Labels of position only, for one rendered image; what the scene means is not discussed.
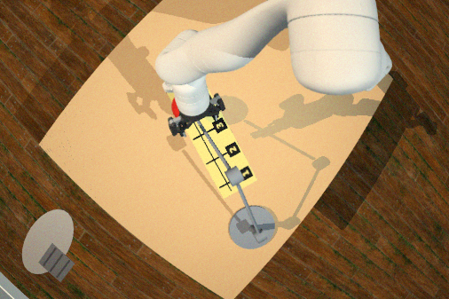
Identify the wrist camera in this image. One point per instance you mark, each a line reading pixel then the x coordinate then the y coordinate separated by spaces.
pixel 167 86

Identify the grey ribbed block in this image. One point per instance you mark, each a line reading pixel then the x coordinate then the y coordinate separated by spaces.
pixel 56 261

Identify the grey round floor disc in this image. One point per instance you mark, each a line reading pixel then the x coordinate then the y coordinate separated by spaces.
pixel 42 235

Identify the pale yellow strip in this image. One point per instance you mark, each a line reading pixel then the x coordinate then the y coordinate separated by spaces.
pixel 235 137

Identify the pale wooden table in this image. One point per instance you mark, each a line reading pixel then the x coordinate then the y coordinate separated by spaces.
pixel 105 137

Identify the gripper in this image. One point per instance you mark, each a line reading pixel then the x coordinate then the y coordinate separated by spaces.
pixel 194 118

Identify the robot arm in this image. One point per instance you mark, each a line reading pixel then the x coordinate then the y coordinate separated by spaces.
pixel 333 39

